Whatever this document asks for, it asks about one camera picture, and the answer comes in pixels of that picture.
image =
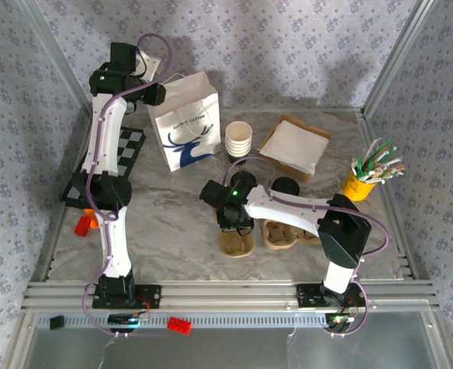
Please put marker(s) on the white paper bag blue deer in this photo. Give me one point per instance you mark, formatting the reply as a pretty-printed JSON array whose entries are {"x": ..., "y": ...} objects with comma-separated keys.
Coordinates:
[{"x": 187, "y": 115}]

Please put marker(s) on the black cup lid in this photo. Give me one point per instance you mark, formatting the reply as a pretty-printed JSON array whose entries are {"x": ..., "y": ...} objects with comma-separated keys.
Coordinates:
[{"x": 285, "y": 185}]

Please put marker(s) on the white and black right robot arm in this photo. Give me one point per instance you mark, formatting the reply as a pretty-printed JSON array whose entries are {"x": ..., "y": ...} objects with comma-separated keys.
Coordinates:
[{"x": 287, "y": 213}]

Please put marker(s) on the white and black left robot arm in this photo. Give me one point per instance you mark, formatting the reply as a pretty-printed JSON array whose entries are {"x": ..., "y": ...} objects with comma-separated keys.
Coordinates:
[{"x": 114, "y": 246}]

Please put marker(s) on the black grey checkerboard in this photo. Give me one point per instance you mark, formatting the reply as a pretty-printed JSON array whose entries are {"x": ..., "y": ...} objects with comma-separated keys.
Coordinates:
[{"x": 134, "y": 148}]

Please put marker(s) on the brown cardboard napkin box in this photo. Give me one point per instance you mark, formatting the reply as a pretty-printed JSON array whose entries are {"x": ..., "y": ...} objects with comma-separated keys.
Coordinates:
[{"x": 293, "y": 170}]

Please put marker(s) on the stack of white paper cups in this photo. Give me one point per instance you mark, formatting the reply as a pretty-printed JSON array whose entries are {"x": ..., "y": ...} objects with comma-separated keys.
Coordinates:
[{"x": 238, "y": 138}]

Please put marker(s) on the red toy brick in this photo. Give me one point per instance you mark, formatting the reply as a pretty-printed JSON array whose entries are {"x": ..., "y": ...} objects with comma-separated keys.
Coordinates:
[{"x": 180, "y": 326}]

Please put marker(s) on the yellow straw holder cup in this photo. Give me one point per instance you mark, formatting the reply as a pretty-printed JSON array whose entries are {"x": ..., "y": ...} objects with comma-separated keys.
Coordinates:
[{"x": 358, "y": 190}]

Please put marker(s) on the green wrapped straw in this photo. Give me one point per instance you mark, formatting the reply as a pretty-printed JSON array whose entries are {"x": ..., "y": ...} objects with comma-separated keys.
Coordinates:
[
  {"x": 384, "y": 146},
  {"x": 357, "y": 163}
]

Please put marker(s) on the orange block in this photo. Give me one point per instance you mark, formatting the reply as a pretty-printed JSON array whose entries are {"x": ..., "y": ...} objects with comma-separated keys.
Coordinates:
[{"x": 89, "y": 213}]

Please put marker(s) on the red block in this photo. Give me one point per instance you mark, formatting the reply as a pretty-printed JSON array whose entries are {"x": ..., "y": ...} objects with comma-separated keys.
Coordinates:
[{"x": 82, "y": 227}]

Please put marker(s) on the white wrapped straw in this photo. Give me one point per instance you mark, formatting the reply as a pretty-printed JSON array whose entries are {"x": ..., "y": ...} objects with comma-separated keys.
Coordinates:
[
  {"x": 375, "y": 147},
  {"x": 393, "y": 158}
]

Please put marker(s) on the brown wrapped straw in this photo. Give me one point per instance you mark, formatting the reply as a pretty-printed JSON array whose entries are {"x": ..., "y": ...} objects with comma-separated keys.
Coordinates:
[{"x": 397, "y": 168}]

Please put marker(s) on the small black clip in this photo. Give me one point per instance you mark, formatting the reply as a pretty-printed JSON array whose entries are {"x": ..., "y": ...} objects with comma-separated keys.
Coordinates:
[{"x": 57, "y": 322}]

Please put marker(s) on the aluminium frame post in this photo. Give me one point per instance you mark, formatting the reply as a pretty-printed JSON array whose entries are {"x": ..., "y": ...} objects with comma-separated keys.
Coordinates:
[
  {"x": 60, "y": 57},
  {"x": 396, "y": 57}
]

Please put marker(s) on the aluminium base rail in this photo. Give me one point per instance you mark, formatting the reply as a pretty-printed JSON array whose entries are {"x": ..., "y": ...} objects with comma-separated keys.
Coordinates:
[{"x": 230, "y": 294}]

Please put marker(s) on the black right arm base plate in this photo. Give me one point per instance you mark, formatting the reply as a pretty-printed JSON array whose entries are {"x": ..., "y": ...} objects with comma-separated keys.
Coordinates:
[{"x": 305, "y": 296}]

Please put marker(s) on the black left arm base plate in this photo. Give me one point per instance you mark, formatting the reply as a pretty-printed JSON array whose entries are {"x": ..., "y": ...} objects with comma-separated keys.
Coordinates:
[{"x": 155, "y": 296}]

